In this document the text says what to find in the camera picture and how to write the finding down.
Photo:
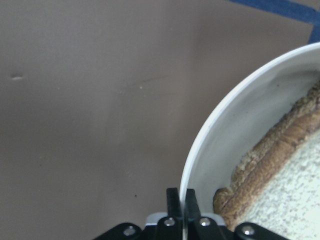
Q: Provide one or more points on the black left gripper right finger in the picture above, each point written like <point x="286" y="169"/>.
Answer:
<point x="195" y="223"/>

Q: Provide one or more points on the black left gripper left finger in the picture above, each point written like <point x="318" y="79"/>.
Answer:
<point x="174" y="221"/>

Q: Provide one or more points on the bread slice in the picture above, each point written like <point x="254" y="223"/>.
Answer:
<point x="270" y="154"/>
<point x="289" y="205"/>

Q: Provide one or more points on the white round plate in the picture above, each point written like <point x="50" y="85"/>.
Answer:
<point x="236" y="125"/>

